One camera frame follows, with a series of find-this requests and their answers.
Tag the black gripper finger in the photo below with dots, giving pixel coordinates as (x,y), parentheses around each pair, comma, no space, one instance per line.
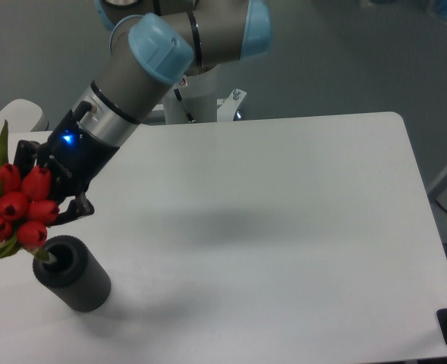
(25,156)
(78,207)

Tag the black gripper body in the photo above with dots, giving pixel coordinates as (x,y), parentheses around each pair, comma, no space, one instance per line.
(73,156)

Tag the red tulip bouquet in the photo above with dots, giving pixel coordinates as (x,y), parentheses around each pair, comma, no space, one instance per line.
(26,211)

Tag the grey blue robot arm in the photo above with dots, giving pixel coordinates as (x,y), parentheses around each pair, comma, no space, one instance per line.
(153,45)

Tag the dark grey ribbed vase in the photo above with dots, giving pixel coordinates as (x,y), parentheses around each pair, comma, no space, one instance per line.
(76,277)

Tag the white chair corner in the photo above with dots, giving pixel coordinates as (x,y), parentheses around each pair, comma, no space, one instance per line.
(24,116)

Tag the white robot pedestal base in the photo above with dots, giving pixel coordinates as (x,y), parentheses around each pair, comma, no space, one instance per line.
(194,100)

